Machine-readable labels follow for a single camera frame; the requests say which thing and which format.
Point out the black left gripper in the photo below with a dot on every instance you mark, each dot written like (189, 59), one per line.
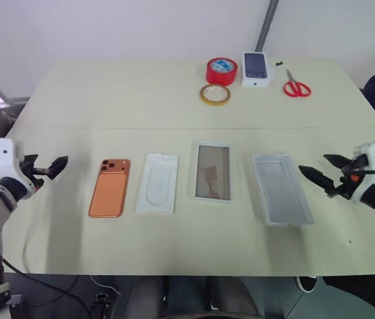
(35, 174)

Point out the red tape roll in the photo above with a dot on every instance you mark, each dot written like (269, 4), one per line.
(213, 77)

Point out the white shoe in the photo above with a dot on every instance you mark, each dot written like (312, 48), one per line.
(306, 283)

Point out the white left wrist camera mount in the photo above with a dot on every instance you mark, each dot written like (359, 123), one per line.
(3, 156)

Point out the white box with dark phone print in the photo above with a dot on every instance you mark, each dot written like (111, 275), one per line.
(257, 66)

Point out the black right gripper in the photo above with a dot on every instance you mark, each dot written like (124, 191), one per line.
(349, 182)

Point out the thin yellow tape roll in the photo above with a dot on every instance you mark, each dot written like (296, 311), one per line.
(214, 103)

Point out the grey metal pole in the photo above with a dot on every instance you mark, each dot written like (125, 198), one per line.
(267, 23)

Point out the orange smartphone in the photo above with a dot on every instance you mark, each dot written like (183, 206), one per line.
(107, 192)

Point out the white moulded tray insert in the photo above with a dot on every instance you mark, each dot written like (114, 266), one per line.
(157, 186)

